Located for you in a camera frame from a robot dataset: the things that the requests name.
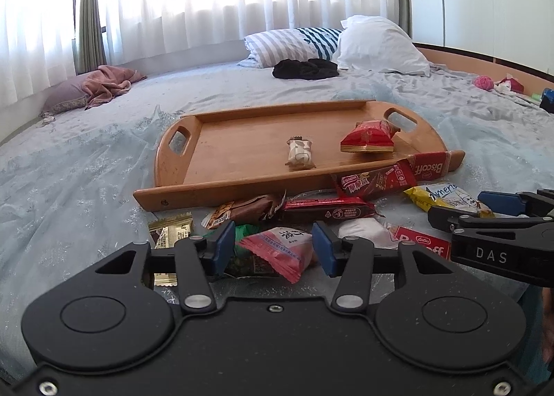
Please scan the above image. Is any light blue snowflake bedspread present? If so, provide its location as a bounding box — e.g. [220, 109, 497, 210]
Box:
[0, 88, 554, 381]

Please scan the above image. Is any long red biscuit packet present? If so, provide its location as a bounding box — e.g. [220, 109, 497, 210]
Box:
[400, 150, 466, 182]

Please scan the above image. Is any pink blanket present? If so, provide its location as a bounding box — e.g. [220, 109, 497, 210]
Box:
[84, 66, 148, 110]

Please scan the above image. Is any striped pillow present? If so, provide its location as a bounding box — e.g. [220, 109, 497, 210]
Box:
[238, 28, 347, 70]

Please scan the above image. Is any white brown snack bar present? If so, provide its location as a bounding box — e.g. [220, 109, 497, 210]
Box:
[285, 136, 314, 170]

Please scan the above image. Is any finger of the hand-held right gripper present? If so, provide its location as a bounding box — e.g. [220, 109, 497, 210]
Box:
[477, 189, 554, 219]
[428, 206, 554, 236]

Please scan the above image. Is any wooden tray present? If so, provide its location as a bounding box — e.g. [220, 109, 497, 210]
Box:
[133, 99, 466, 210]

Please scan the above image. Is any black cloth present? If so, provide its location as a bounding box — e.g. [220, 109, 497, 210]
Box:
[272, 57, 340, 80]

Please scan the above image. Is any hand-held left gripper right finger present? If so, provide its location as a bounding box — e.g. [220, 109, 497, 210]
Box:
[312, 221, 456, 315]

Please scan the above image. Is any red brown wafer packet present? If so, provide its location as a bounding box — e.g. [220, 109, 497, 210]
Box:
[331, 161, 418, 201]

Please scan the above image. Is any brown snack packet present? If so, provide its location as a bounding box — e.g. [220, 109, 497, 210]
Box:
[203, 194, 286, 230]

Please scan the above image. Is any pink snack packet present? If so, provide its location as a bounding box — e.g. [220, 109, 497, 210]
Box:
[237, 227, 316, 284]

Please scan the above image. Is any white pillow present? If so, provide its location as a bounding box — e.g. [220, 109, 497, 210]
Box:
[335, 15, 431, 76]

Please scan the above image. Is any dark red bar packet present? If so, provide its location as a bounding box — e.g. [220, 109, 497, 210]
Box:
[277, 190, 384, 223]

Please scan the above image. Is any red white cloth item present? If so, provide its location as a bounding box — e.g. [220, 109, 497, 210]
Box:
[495, 73, 524, 96]

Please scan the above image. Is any red peanut packet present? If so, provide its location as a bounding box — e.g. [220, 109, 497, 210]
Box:
[340, 120, 398, 155]

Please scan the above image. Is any grey bed sheet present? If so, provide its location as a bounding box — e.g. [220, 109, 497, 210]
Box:
[56, 60, 554, 128]

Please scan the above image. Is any small red biscuit packet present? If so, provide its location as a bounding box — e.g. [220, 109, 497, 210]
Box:
[387, 225, 453, 260]

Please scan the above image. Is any green snack packet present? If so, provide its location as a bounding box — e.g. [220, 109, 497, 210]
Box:
[203, 223, 278, 278]

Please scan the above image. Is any purple pillow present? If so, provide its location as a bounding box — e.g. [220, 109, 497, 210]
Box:
[41, 76, 93, 116]

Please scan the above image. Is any white snack packet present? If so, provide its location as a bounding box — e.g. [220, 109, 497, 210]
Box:
[338, 218, 399, 249]

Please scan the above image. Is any gold snack packet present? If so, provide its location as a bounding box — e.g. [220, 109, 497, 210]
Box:
[148, 212, 194, 288]

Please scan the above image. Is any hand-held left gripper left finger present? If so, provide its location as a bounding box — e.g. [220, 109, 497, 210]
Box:
[93, 220, 236, 315]

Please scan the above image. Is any yellow snack packet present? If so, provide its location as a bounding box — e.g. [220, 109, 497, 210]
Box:
[403, 182, 494, 219]

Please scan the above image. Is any wooden bed headboard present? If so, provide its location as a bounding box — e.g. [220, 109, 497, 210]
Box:
[413, 43, 554, 89]

